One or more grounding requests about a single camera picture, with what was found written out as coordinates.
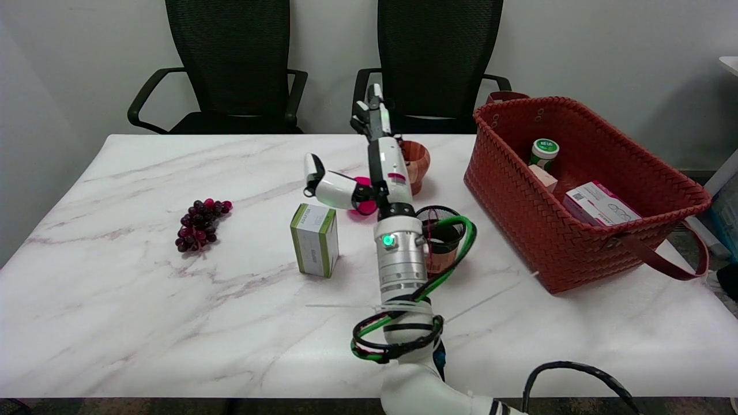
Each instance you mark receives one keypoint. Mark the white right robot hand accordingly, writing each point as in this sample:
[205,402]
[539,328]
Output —
[395,173]

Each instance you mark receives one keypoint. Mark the black mesh pen container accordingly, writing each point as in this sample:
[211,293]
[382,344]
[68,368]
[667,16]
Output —
[443,258]

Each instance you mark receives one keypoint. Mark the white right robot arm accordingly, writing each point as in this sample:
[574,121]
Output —
[403,259]

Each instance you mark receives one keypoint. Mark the wooden striped cup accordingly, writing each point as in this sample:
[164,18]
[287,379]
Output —
[420,164]

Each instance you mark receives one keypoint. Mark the green and white box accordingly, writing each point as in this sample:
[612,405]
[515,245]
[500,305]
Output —
[314,242]

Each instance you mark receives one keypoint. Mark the black mesh office chair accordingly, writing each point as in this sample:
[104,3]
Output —
[230,52]
[438,52]

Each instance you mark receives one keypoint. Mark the small pale pink box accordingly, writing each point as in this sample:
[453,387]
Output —
[543,177]

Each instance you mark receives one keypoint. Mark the green lidded white bottle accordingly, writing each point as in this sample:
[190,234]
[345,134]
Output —
[543,151]

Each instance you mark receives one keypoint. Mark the red woven basket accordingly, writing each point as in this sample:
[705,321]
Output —
[536,230]

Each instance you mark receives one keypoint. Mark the dark red grape bunch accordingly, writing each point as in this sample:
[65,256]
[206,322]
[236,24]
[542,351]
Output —
[199,226]

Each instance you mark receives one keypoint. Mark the white and pink box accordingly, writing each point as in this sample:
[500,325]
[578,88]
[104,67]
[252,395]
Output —
[599,206]

